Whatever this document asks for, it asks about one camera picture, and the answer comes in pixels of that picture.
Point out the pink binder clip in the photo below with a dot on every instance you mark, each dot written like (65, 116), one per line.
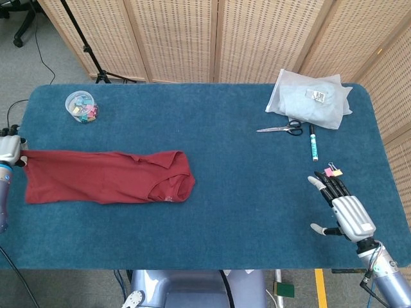
(328, 172)

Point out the white metal bracket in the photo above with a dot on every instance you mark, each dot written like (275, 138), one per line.
(135, 300)

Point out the clear jar of binder clips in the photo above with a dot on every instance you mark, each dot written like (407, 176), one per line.
(80, 102)

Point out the blue carpet table cover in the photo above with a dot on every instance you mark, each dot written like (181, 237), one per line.
(192, 109)

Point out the red T-shirt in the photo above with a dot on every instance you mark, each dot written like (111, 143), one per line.
(96, 179)

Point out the yellow binder clip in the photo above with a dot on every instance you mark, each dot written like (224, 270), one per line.
(337, 173)

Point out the black office chair base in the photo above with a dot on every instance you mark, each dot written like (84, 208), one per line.
(24, 29)

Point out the black tripod stand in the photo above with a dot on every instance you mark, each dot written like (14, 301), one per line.
(86, 49)

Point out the white marker with black cap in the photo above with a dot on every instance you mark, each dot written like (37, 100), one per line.
(313, 144)

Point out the white pipe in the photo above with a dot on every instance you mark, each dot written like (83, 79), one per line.
(278, 276)

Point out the white plastic bag package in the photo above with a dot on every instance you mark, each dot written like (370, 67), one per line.
(308, 102)

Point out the blue-grey robot torso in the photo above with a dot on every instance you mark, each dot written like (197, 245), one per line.
(192, 288)

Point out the green block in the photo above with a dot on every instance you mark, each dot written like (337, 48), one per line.
(284, 289)

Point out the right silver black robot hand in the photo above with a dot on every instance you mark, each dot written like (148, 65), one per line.
(353, 218)

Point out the yellow floor tape strip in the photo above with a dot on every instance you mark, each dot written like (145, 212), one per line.
(321, 288)

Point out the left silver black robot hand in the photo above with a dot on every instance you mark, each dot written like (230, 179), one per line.
(9, 147)

